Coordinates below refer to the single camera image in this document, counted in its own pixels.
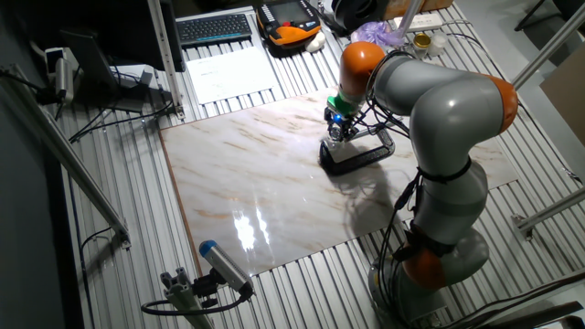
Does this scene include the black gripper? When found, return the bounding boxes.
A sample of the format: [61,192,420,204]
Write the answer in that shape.
[324,107,360,142]

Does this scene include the small clear glass jar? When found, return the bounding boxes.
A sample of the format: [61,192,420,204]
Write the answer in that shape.
[324,136,346,159]

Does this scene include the jar with yellow lid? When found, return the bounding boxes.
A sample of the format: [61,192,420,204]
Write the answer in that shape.
[412,31,432,58]

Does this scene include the black C-clamp with steel screw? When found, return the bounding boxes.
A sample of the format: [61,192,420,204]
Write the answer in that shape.
[318,127,397,176]

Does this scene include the small white rounded object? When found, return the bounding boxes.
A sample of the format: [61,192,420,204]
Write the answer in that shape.
[304,31,327,54]

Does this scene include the marble pattern board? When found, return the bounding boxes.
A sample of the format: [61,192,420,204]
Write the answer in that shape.
[159,81,520,278]

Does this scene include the purple plastic bag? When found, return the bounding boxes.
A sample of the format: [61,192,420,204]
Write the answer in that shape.
[349,20,406,47]

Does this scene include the orange and black teach pendant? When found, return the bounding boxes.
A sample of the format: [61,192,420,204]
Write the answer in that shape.
[255,0,323,47]

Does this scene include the large black round object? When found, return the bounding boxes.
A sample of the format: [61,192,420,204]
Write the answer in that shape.
[331,0,388,33]

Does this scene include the white printed paper sheet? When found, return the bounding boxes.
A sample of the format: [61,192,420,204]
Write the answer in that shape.
[186,45,279,105]

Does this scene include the white plastic cup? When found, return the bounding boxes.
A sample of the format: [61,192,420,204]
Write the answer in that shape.
[428,32,449,58]

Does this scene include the white power strip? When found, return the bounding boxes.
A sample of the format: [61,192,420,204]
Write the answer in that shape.
[393,12,444,33]

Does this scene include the brown cardboard box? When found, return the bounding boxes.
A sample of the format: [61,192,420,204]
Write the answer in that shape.
[382,0,456,20]

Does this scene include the black computer keyboard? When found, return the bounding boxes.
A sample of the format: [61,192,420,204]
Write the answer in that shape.
[175,13,253,47]

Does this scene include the grey desktop device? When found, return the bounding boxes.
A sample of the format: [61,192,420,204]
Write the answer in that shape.
[109,63,156,100]

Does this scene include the brown cardboard panel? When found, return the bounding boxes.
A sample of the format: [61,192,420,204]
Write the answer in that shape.
[538,54,585,147]

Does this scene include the black computer monitor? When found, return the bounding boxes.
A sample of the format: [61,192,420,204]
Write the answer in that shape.
[68,0,186,73]

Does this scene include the black monitor stand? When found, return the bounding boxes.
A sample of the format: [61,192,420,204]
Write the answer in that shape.
[60,29,147,114]

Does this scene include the long slanted aluminium beam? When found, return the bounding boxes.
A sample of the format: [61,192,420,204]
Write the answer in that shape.
[0,63,133,250]

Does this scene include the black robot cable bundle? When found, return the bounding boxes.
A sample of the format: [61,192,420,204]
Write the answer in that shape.
[351,49,504,329]

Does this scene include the silver upright post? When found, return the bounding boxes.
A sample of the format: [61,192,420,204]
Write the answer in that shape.
[397,0,426,38]

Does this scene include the silver camera with blue end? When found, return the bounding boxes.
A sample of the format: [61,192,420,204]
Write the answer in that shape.
[198,239,255,296]

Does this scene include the aluminium upright frame post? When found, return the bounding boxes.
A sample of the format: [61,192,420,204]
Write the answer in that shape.
[146,0,186,121]

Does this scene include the black camera ball mount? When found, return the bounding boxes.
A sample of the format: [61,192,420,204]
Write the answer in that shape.
[191,269,225,308]

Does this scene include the aluminium beam with bracket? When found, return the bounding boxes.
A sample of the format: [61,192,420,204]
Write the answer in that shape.
[511,186,585,241]

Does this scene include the slanted aluminium frame beam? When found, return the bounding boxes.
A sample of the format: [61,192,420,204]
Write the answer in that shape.
[511,2,585,87]

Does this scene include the black desk cables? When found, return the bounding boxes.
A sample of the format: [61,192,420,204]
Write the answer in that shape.
[68,100,175,143]

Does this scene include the short aluminium profile post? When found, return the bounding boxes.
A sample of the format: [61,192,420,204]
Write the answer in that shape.
[159,267,216,329]

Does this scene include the black camera cable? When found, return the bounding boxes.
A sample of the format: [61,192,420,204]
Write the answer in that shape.
[140,287,252,316]

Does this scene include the silver camera on bracket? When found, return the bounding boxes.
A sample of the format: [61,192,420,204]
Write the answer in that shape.
[44,47,76,104]

